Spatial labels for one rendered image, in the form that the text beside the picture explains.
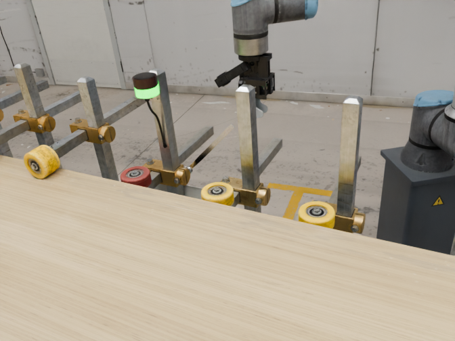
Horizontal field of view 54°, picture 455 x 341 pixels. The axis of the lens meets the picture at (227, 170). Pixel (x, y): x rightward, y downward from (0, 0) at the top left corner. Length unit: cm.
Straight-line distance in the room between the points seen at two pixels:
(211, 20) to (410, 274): 337
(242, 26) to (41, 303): 77
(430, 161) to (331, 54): 216
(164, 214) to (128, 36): 352
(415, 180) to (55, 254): 124
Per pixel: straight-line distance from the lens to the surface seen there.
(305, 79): 390
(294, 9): 118
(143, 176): 119
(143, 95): 112
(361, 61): 378
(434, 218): 190
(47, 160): 128
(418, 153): 178
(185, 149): 139
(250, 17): 115
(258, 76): 121
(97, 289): 90
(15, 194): 128
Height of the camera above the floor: 150
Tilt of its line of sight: 31 degrees down
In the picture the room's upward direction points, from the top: 5 degrees counter-clockwise
